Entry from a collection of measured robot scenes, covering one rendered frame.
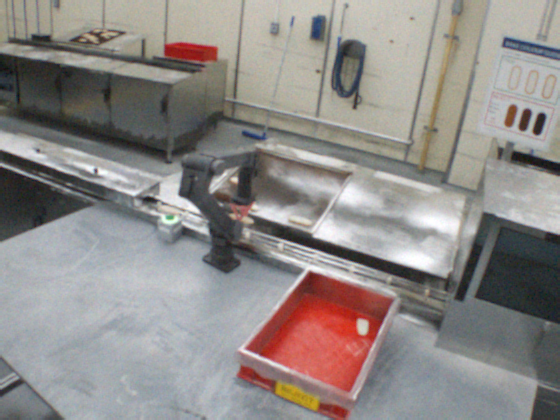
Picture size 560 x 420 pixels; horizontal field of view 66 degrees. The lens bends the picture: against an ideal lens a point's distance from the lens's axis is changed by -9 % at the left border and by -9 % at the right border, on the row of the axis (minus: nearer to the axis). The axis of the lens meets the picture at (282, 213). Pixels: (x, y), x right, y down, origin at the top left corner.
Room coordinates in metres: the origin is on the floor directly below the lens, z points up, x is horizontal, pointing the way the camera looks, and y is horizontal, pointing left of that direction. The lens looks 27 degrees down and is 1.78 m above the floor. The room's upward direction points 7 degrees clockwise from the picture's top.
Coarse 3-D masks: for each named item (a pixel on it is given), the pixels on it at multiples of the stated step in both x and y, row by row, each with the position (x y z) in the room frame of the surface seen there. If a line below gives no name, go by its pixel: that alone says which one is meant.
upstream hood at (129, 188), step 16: (0, 144) 2.03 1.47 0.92; (16, 144) 2.05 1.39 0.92; (32, 144) 2.07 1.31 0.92; (16, 160) 1.93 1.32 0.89; (32, 160) 1.88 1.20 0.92; (48, 160) 1.90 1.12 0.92; (64, 160) 1.92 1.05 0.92; (80, 160) 1.94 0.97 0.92; (48, 176) 1.85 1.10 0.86; (64, 176) 1.81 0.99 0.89; (80, 176) 1.77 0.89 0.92; (96, 176) 1.79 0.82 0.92; (112, 176) 1.81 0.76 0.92; (128, 176) 1.83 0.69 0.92; (144, 176) 1.85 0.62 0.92; (96, 192) 1.74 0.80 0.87; (112, 192) 1.70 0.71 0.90; (128, 192) 1.68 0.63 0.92; (144, 192) 1.73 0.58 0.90
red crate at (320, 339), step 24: (312, 312) 1.20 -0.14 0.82; (336, 312) 1.21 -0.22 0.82; (360, 312) 1.22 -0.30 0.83; (288, 336) 1.07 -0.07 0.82; (312, 336) 1.08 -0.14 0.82; (336, 336) 1.09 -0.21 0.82; (360, 336) 1.11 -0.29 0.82; (288, 360) 0.97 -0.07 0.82; (312, 360) 0.98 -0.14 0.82; (336, 360) 0.99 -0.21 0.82; (360, 360) 1.00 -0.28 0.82; (264, 384) 0.86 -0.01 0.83; (336, 384) 0.90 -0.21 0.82; (336, 408) 0.78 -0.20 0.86
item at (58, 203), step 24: (48, 144) 2.35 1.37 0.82; (0, 168) 1.96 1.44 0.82; (120, 168) 2.14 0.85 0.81; (0, 192) 1.99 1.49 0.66; (24, 192) 1.92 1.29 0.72; (48, 192) 1.85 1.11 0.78; (0, 216) 2.00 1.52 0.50; (24, 216) 1.93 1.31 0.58; (48, 216) 1.86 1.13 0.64; (0, 240) 2.02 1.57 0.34; (552, 408) 0.95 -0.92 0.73
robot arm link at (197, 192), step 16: (192, 160) 1.21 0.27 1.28; (208, 160) 1.21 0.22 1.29; (192, 176) 1.20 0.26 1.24; (208, 176) 1.19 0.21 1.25; (192, 192) 1.17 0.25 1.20; (208, 192) 1.22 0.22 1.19; (208, 208) 1.24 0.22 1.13; (208, 224) 1.40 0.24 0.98; (224, 224) 1.36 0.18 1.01; (240, 224) 1.44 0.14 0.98
